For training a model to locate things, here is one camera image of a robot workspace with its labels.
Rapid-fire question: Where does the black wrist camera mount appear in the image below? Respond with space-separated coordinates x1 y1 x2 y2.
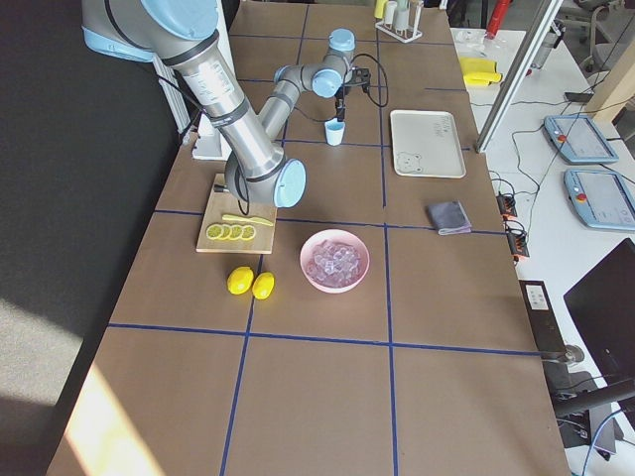
344 67 371 94

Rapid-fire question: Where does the whole lemon far side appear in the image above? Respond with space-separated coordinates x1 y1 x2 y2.
226 266 254 296

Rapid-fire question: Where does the near blue teach pendant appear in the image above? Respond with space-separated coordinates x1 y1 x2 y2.
564 170 634 231

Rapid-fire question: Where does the white wire cup rack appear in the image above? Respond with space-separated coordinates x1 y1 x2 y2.
375 21 423 44

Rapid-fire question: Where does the blue teach pendant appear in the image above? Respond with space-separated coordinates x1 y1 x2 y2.
544 114 618 165
564 170 634 231

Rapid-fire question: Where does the light blue plastic cup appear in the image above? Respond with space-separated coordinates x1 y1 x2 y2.
324 118 345 147

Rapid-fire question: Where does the far blue teach pendant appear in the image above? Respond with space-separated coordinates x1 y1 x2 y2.
544 114 618 165

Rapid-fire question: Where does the yellow plastic knife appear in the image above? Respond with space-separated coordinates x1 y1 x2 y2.
221 213 274 227

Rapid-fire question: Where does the black computer monitor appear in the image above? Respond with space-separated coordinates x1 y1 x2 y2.
565 238 635 381

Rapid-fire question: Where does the wooden cutting board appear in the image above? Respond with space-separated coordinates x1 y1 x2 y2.
195 174 277 254

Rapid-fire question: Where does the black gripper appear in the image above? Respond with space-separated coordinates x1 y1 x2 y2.
334 85 346 122

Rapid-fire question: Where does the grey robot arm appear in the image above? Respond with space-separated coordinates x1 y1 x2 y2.
81 0 355 208

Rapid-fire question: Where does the lemon slices row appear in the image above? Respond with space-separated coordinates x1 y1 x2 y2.
205 223 257 241

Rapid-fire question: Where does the yellow folded cloth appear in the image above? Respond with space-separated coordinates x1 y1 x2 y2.
458 57 503 86

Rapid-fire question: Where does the aluminium frame post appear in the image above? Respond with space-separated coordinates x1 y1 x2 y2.
475 0 563 153

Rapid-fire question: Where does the whole lemon near bowl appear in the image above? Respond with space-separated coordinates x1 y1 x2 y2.
251 272 276 300

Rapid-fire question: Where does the black power strip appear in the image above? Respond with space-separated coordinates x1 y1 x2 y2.
496 193 530 263

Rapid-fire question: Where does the grey folded cloth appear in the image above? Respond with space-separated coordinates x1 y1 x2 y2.
427 200 472 236

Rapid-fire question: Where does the pink bowl of ice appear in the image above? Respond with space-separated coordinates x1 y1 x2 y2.
300 229 370 294

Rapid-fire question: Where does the cream bear tray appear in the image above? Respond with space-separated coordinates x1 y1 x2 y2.
390 110 466 179

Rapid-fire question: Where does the white cup on rack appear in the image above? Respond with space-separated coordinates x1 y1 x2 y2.
393 0 410 31

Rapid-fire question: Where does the yellow cup on rack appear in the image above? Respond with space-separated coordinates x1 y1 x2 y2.
374 0 388 20

